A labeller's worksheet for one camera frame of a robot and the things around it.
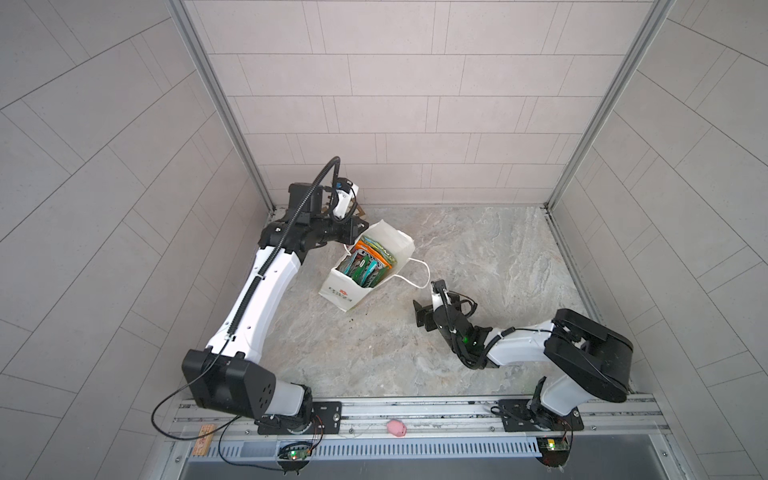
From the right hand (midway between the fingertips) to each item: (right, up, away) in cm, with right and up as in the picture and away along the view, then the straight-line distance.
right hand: (424, 300), depth 87 cm
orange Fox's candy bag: (-14, +13, -1) cm, 19 cm away
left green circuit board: (-30, -28, -22) cm, 47 cm away
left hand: (-14, +23, -15) cm, 31 cm away
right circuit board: (+28, -30, -19) cm, 46 cm away
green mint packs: (-17, +11, -1) cm, 21 cm away
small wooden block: (-52, -27, -20) cm, 62 cm away
